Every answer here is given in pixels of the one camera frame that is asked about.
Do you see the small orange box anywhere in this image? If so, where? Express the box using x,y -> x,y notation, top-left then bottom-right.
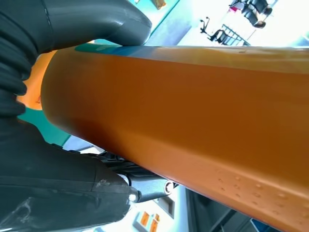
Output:
140,211 -> 150,227
149,214 -> 161,232

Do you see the yellow taped cardboard box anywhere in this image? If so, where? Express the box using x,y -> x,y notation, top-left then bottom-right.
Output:
151,0 -> 167,10

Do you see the black chair base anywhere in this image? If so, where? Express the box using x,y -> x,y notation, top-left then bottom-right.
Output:
199,16 -> 211,35

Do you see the black window grille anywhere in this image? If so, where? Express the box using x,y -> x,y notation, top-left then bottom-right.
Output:
210,24 -> 251,47

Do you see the black office chair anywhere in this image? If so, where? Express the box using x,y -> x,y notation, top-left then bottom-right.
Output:
229,0 -> 274,29

